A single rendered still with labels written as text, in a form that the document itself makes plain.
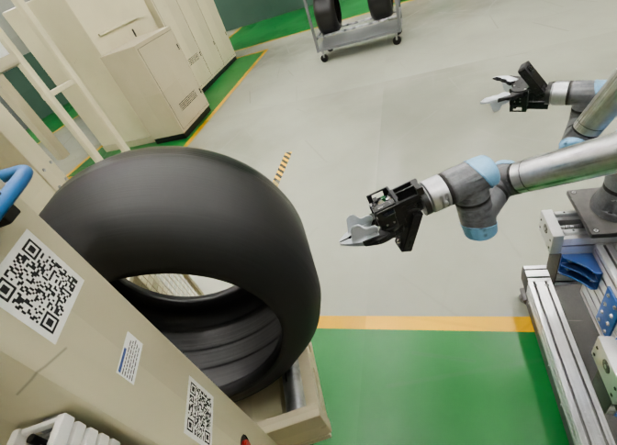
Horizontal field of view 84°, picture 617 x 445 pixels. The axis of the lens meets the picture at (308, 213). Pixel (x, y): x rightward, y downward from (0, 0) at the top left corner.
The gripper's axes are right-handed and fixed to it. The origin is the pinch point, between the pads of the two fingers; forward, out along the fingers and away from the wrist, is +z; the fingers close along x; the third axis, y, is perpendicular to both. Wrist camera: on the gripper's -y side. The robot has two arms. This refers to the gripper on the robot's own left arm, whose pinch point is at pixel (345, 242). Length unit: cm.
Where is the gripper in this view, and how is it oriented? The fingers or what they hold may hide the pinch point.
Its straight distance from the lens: 80.1
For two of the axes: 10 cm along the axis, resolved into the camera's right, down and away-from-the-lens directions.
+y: -4.0, -6.9, -6.0
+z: -9.0, 4.3, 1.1
